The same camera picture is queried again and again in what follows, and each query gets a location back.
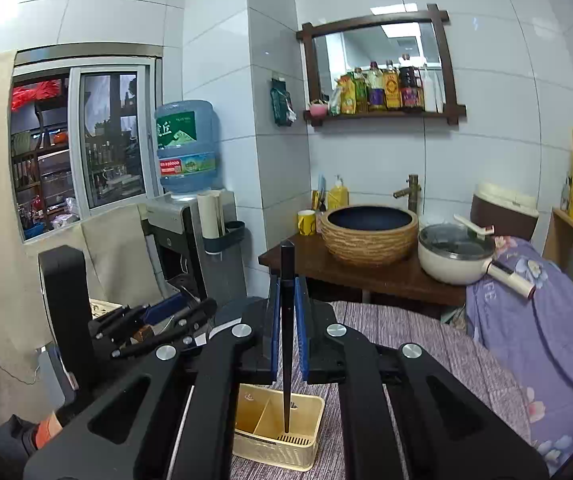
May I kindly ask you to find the dark blue-grey wall holder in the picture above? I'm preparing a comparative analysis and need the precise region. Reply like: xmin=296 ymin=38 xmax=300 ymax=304
xmin=202 ymin=221 xmax=246 ymax=256

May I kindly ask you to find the green hanging bag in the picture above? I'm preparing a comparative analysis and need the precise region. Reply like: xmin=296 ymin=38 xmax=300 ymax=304
xmin=270 ymin=77 xmax=297 ymax=127

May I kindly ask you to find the yellow soap pump bottle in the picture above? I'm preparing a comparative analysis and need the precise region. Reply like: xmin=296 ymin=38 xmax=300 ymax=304
xmin=327 ymin=175 xmax=349 ymax=211

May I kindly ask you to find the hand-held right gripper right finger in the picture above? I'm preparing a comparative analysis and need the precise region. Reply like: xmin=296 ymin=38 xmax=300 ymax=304
xmin=295 ymin=277 xmax=549 ymax=480

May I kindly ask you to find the purple floral cloth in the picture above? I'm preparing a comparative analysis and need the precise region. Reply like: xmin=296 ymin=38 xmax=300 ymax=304
xmin=466 ymin=236 xmax=573 ymax=476

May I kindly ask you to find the blue water jug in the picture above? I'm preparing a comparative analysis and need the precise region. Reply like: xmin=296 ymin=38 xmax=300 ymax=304
xmin=154 ymin=100 xmax=220 ymax=195

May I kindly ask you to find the bamboo style faucet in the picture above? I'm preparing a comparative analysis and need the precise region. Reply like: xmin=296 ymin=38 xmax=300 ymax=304
xmin=393 ymin=174 xmax=421 ymax=216

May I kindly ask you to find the white rice spoon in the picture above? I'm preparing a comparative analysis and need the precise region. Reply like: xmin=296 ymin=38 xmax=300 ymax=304
xmin=453 ymin=213 xmax=494 ymax=237

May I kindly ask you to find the black chopstick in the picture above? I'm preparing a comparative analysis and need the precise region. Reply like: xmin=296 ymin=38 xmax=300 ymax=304
xmin=280 ymin=240 xmax=295 ymax=435

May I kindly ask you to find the white bottle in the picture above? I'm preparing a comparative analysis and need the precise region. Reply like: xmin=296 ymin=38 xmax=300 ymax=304
xmin=422 ymin=65 xmax=439 ymax=113

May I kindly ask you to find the brown rice cooker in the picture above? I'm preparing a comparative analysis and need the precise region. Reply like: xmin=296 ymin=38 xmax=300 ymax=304
xmin=470 ymin=182 xmax=539 ymax=241

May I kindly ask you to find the sliding window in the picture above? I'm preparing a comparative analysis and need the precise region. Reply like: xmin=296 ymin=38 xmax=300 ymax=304
xmin=10 ymin=45 xmax=164 ymax=243

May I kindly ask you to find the dark wooden counter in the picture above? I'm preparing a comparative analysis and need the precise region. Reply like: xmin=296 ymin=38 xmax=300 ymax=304
xmin=259 ymin=232 xmax=469 ymax=308

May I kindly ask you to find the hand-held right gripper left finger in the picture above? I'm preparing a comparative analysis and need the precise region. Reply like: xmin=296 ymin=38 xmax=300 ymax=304
xmin=24 ymin=279 xmax=287 ymax=480

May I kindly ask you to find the golden oil bottle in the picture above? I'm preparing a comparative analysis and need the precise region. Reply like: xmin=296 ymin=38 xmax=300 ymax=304
xmin=383 ymin=60 xmax=400 ymax=110

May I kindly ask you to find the green label oil bottle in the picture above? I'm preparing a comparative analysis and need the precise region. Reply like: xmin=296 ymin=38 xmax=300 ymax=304
xmin=353 ymin=67 xmax=369 ymax=113

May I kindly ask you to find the woven basin sink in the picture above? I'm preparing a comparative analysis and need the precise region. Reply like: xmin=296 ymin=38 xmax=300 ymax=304
xmin=320 ymin=204 xmax=419 ymax=267

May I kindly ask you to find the grey water dispenser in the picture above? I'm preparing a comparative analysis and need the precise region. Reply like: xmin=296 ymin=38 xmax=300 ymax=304
xmin=144 ymin=189 xmax=240 ymax=311

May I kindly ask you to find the white pot with glass lid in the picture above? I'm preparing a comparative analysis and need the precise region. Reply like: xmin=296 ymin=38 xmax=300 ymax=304
xmin=417 ymin=222 xmax=537 ymax=297

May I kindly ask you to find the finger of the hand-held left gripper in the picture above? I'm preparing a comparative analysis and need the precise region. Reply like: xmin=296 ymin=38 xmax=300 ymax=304
xmin=89 ymin=285 xmax=204 ymax=342
xmin=110 ymin=298 xmax=218 ymax=361

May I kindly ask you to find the yellow seasoning packet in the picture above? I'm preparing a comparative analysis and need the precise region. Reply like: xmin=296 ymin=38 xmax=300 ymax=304
xmin=339 ymin=74 xmax=357 ymax=115

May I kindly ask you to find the wooden framed mirror shelf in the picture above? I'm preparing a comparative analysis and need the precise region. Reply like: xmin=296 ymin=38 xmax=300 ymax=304
xmin=295 ymin=4 xmax=467 ymax=128

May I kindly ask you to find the purple label bottle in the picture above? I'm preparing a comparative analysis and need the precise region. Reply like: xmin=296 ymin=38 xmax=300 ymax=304
xmin=367 ymin=61 xmax=386 ymax=111

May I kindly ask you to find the dark soy sauce bottle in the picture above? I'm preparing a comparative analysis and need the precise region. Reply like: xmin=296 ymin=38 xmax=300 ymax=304
xmin=399 ymin=55 xmax=424 ymax=111

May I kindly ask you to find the beige plastic utensil holder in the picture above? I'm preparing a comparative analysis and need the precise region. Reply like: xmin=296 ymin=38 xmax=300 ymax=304
xmin=231 ymin=382 xmax=326 ymax=472

